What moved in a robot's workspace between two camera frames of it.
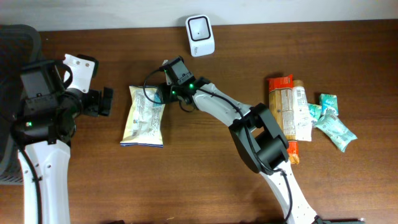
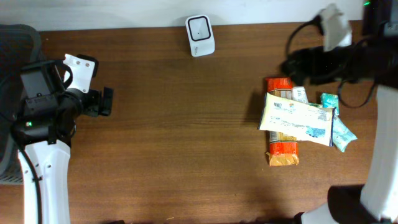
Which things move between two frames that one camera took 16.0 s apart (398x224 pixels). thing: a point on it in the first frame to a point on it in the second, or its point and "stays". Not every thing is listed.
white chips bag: [143, 126] to [297, 120]
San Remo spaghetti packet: [282, 109] stays
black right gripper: [166, 94] to [301, 66]
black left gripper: [106, 101] stays
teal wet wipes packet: [330, 125] stays
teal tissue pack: [328, 101] stays
